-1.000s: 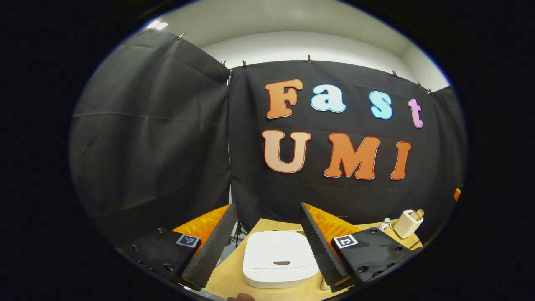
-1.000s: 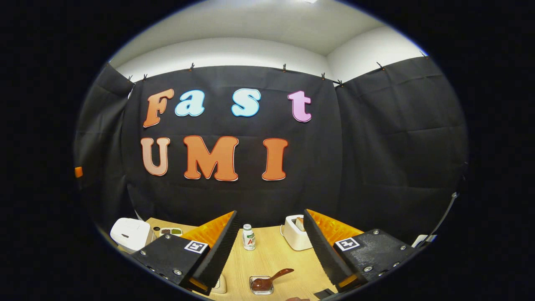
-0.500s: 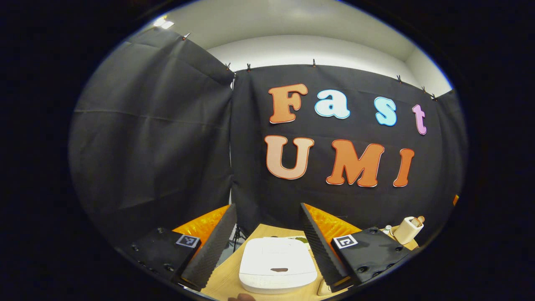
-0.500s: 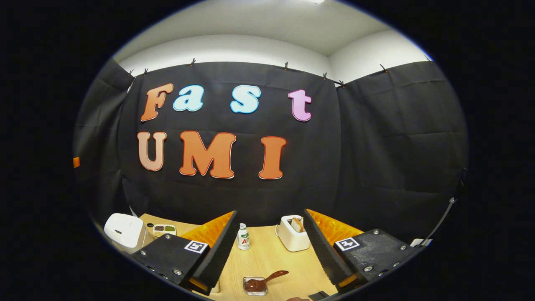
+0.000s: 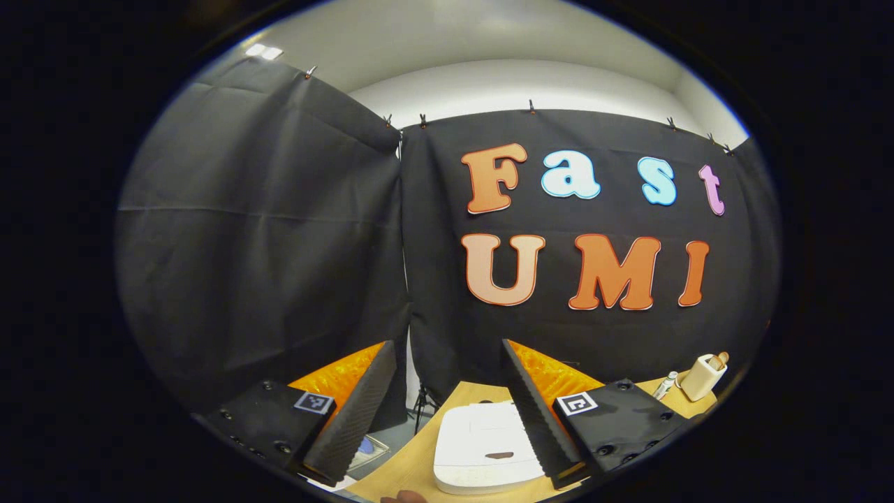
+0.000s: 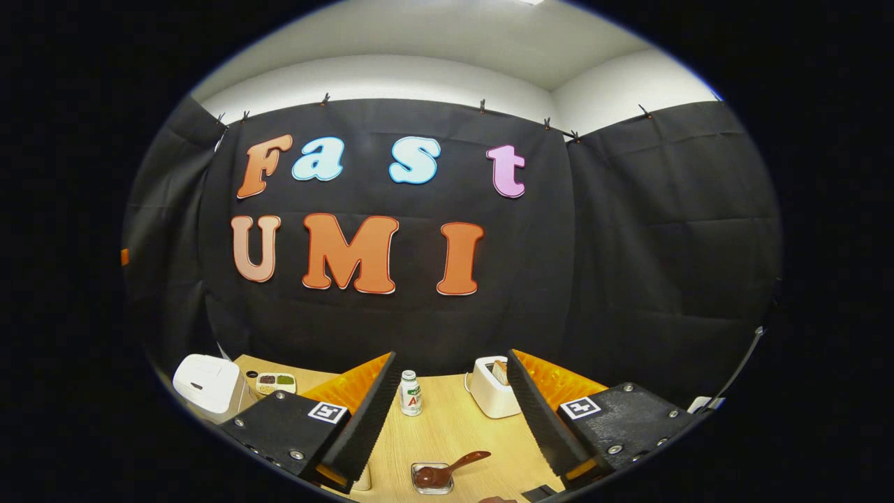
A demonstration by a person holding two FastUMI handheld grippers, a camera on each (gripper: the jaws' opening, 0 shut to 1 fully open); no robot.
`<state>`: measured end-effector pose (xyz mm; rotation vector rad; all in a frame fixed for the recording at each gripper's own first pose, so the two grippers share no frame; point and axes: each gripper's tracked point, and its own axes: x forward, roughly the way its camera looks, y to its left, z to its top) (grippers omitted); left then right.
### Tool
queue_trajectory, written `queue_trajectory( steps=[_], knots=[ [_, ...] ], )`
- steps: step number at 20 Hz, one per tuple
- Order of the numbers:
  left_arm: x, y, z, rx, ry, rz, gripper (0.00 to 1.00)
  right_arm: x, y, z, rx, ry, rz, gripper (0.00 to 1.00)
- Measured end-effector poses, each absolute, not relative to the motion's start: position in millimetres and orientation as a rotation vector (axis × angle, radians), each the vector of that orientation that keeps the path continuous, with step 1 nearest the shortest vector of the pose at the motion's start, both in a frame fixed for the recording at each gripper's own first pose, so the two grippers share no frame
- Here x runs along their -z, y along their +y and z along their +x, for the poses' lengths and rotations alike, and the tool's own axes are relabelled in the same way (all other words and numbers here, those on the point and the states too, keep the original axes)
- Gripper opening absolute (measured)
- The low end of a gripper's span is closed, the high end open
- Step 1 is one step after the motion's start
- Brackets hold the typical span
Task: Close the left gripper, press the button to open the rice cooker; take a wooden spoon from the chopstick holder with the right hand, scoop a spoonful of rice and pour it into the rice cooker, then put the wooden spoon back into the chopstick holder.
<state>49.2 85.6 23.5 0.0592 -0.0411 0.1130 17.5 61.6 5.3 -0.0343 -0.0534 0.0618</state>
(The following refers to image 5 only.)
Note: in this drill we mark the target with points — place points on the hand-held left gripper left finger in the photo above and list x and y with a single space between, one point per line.
349 419

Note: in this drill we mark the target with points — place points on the white bottle with green label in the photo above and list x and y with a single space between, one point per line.
667 384

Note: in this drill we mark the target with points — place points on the black backdrop cloth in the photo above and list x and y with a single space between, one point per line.
279 244

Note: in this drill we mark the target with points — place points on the blue oval object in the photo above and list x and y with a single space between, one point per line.
364 445

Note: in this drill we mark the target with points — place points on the white paper sheet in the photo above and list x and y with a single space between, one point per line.
328 483

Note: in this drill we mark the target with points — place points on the white rice cooker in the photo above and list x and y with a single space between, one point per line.
475 440

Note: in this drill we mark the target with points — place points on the ceiling light panel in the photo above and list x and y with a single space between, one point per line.
264 52

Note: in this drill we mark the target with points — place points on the white toaster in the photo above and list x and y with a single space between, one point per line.
698 381

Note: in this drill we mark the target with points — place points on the black tripod stand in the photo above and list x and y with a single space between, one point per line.
421 402

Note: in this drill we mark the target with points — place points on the row of cloth clips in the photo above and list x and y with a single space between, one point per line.
531 107

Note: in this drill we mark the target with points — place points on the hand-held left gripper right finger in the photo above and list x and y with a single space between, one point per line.
534 412

